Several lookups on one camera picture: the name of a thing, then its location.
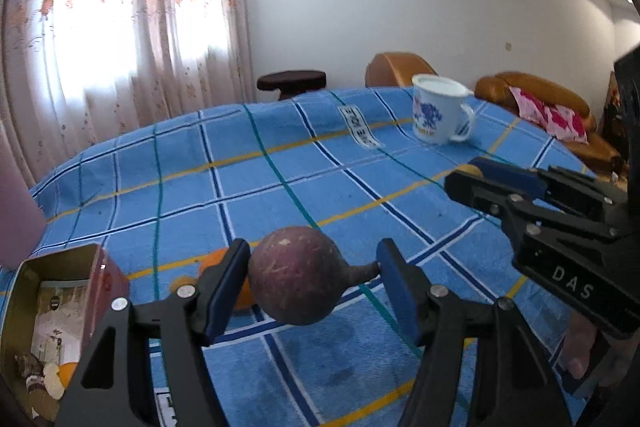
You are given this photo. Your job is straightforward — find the orange-brown chair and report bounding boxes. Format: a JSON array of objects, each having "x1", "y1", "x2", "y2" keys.
[{"x1": 365, "y1": 52, "x2": 438, "y2": 88}]

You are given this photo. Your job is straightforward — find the blue plaid tablecloth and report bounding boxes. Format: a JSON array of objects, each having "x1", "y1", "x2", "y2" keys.
[{"x1": 0, "y1": 87, "x2": 626, "y2": 427}]

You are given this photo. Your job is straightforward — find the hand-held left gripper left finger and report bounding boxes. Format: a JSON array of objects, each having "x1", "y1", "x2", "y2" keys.
[{"x1": 57, "y1": 238, "x2": 252, "y2": 427}]

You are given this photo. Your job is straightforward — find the dark round wooden stool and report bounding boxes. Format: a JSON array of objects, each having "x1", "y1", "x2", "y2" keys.
[{"x1": 257, "y1": 70, "x2": 327, "y2": 102}]

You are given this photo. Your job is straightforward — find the person's right hand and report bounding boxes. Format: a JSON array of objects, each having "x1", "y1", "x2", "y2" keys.
[{"x1": 564, "y1": 313, "x2": 600, "y2": 381}]

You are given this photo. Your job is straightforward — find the brown leather sofa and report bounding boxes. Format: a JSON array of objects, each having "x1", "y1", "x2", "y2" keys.
[{"x1": 474, "y1": 72, "x2": 626, "y2": 178}]

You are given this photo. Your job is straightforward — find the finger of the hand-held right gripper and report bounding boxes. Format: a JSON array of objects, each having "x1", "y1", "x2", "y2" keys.
[
  {"x1": 470, "y1": 158, "x2": 618, "y2": 223},
  {"x1": 445, "y1": 171, "x2": 533, "y2": 233}
]

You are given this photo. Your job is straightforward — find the sheer floral curtain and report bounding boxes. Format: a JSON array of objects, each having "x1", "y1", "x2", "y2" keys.
[{"x1": 0, "y1": 0, "x2": 253, "y2": 188}]

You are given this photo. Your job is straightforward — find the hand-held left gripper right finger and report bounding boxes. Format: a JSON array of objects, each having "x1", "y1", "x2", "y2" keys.
[{"x1": 376, "y1": 238, "x2": 573, "y2": 427}]

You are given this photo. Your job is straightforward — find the rectangular metal tin box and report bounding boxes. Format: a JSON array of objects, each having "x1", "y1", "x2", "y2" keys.
[{"x1": 0, "y1": 243, "x2": 131, "y2": 427}]

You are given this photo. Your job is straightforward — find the printed paper sheet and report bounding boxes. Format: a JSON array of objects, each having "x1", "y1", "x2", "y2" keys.
[{"x1": 30, "y1": 279, "x2": 91, "y2": 365}]

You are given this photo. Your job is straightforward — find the white mug with blue print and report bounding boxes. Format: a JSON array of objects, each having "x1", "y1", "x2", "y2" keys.
[{"x1": 411, "y1": 74, "x2": 476, "y2": 145}]

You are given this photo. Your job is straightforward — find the pink floral cushion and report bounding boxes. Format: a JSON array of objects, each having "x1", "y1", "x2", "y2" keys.
[{"x1": 509, "y1": 87, "x2": 590, "y2": 144}]

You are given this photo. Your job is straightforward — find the dark purple round fruit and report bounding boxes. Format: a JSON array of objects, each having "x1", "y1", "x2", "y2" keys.
[{"x1": 247, "y1": 226, "x2": 381, "y2": 325}]

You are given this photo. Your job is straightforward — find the small orange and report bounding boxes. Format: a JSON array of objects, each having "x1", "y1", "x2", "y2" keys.
[{"x1": 57, "y1": 362, "x2": 81, "y2": 385}]

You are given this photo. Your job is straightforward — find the large orange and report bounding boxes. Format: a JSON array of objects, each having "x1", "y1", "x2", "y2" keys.
[{"x1": 200, "y1": 248, "x2": 257, "y2": 313}]

